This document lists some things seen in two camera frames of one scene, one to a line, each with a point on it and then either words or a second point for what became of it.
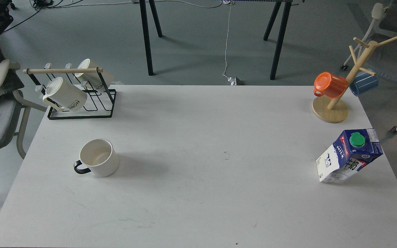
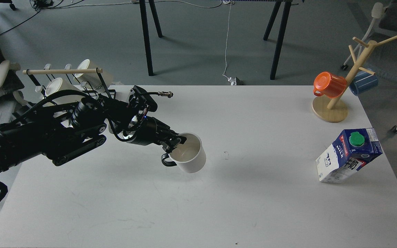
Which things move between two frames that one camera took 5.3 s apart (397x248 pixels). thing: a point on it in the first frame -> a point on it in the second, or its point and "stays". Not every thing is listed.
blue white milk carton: [352, 150] stays
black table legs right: [284, 26] stays
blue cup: [364, 83] stays
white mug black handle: [101, 155] -> [190, 156]
